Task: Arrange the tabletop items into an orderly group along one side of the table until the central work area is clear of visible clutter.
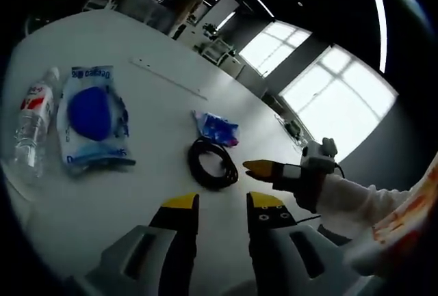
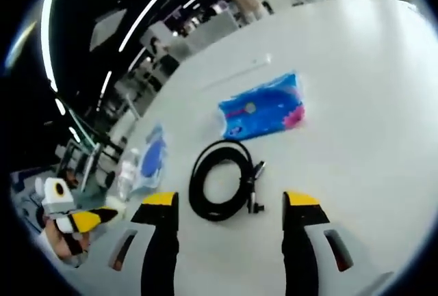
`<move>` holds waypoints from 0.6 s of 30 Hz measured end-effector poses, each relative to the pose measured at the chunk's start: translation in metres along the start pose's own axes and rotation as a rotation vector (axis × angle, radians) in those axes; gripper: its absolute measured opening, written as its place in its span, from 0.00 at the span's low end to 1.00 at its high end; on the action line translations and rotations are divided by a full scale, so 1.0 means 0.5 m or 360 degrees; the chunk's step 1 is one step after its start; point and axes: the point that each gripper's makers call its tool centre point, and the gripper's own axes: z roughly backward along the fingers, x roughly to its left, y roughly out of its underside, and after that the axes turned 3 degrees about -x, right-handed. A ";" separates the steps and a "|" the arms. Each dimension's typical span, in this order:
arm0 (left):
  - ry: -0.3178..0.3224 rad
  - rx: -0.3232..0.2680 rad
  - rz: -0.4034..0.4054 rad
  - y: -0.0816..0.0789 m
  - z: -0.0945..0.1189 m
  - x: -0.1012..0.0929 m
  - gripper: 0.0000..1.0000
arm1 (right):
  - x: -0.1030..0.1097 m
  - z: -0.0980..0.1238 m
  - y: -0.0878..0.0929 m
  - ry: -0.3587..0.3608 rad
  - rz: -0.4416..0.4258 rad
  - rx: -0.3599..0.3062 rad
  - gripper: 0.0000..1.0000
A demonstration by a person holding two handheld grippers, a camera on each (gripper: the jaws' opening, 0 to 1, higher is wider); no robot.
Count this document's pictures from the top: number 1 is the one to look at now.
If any clear bag with blue pad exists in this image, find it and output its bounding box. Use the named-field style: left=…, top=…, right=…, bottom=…
left=56, top=66, right=137, bottom=176

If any grey counter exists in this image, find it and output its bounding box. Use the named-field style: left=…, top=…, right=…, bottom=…
left=119, top=0, right=179, bottom=33

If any white table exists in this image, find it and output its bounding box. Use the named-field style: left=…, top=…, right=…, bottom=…
left=1, top=12, right=329, bottom=296

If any blue tissue pack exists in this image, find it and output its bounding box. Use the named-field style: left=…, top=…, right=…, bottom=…
left=191, top=109, right=240, bottom=148

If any clear plastic bottle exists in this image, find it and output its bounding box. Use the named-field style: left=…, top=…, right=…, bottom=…
left=10, top=66, right=62, bottom=187

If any person's white printed clothing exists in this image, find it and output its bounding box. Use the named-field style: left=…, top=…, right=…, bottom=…
left=342, top=152, right=438, bottom=276

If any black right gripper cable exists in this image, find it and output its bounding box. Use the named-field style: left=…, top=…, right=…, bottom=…
left=294, top=161, right=346, bottom=224

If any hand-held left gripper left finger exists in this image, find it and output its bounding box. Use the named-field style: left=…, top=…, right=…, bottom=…
left=83, top=192, right=201, bottom=296

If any white inset power strip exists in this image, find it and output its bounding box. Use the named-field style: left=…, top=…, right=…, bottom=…
left=129, top=57, right=209, bottom=100

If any large window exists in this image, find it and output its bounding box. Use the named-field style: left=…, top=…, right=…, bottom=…
left=279, top=44, right=400, bottom=170
left=237, top=21, right=312, bottom=78

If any white office chair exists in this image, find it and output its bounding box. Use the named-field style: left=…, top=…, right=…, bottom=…
left=198, top=41, right=237, bottom=68

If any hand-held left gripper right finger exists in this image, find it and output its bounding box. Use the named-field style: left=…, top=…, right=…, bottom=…
left=246, top=191, right=374, bottom=296

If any grey device with cables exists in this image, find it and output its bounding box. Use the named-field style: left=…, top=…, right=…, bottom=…
left=273, top=113, right=309, bottom=146

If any green potted plant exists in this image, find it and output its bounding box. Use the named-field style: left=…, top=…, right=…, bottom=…
left=201, top=22, right=220, bottom=39

